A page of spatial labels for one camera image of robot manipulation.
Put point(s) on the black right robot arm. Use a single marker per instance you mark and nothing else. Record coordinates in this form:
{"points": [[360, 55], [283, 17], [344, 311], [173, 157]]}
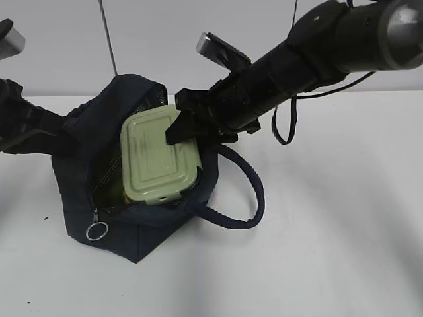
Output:
{"points": [[328, 43]]}

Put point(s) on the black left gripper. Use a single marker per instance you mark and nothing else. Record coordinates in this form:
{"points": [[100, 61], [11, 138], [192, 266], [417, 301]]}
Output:
{"points": [[27, 128]]}

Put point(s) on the green lid glass container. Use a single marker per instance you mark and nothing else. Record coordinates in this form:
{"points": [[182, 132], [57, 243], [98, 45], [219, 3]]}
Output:
{"points": [[154, 172]]}

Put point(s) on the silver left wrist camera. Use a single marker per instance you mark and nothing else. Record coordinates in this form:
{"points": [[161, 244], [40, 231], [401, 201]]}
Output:
{"points": [[12, 41]]}

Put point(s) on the navy insulated lunch bag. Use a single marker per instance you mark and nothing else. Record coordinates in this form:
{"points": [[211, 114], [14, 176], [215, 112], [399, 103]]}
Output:
{"points": [[90, 180]]}

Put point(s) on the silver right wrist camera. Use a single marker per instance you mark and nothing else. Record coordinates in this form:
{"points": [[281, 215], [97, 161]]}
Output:
{"points": [[222, 53]]}

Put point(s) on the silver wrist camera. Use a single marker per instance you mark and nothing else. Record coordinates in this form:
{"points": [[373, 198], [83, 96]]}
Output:
{"points": [[222, 53], [12, 41]]}

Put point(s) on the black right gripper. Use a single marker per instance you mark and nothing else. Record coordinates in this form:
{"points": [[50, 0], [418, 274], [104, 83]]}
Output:
{"points": [[219, 113]]}

